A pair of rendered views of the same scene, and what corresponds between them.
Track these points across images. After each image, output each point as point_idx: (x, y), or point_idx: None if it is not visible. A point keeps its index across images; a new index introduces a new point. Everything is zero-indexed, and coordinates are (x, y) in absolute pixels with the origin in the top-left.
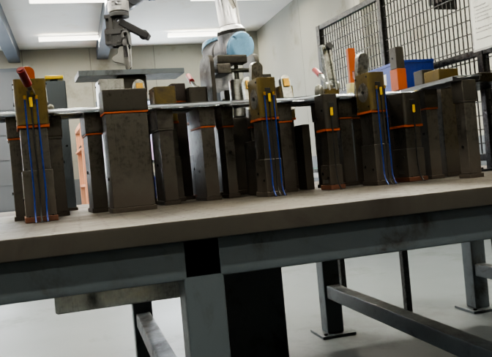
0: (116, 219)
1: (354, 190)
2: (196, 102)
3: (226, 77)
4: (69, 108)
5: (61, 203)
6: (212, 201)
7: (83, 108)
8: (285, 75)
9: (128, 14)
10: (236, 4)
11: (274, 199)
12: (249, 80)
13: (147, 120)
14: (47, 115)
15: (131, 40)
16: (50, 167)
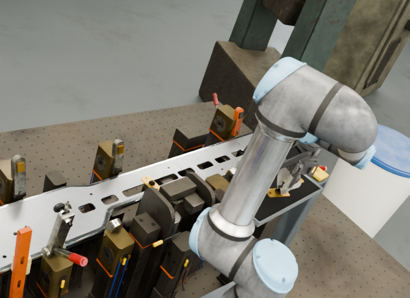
0: (146, 145)
1: (29, 195)
2: (160, 161)
3: (233, 286)
4: (227, 141)
5: None
6: (134, 210)
7: (219, 142)
8: (115, 219)
9: (298, 141)
10: (230, 181)
11: (82, 179)
12: (123, 154)
13: (172, 145)
14: (210, 124)
15: (296, 170)
16: (204, 147)
